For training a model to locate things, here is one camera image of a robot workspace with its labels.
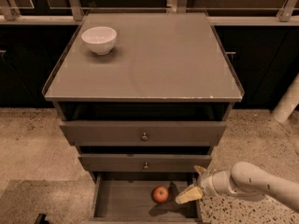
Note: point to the metal railing frame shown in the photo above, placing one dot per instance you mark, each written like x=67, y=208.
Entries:
x=219, y=12

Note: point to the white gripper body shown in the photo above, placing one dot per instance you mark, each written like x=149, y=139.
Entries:
x=206, y=181

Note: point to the white ceramic bowl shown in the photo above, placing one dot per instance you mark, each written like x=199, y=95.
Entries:
x=100, y=40

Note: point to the red apple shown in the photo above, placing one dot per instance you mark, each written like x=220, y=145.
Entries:
x=160, y=194

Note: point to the grey drawer cabinet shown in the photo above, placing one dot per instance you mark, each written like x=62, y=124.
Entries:
x=164, y=67

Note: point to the top drawer brass knob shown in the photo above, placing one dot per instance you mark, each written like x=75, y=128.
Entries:
x=144, y=137

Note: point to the bottom grey drawer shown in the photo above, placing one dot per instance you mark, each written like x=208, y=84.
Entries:
x=125, y=198

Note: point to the middle drawer brass knob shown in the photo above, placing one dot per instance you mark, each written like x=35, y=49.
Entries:
x=146, y=166

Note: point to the top grey drawer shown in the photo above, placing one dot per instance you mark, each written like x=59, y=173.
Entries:
x=128, y=133

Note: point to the drawer brass knob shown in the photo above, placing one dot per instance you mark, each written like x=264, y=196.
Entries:
x=146, y=166
x=144, y=137

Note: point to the small black object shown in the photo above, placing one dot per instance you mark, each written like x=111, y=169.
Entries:
x=41, y=219

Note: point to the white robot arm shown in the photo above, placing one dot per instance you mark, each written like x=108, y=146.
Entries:
x=244, y=181

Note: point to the middle grey drawer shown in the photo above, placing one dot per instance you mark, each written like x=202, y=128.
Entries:
x=134, y=162

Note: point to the grey drawer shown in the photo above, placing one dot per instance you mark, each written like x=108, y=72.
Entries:
x=125, y=198
x=128, y=133
x=134, y=162

